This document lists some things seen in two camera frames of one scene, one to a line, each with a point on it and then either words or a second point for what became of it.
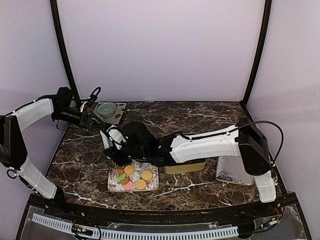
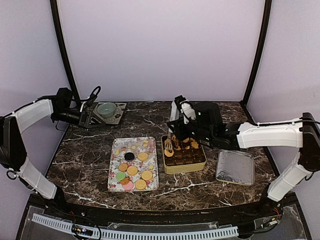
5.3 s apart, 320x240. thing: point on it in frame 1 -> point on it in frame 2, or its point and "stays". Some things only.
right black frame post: x=267 y=17 stays
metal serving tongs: x=107 y=143 -> x=170 y=140
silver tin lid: x=232 y=168 stays
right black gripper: x=115 y=156 -> x=179 y=132
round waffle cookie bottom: x=140 y=184 stays
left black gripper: x=85 y=119 stays
